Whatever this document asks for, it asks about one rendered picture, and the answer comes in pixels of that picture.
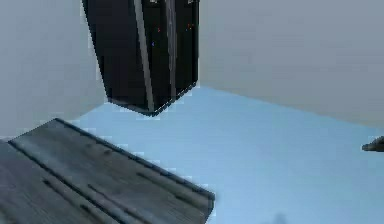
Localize dark grey object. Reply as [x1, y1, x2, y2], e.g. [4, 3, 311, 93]
[361, 135, 384, 153]

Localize black fridge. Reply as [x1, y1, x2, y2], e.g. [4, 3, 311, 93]
[81, 0, 201, 118]

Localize grey wooden cupboard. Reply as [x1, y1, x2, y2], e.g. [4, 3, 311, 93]
[0, 117, 216, 224]

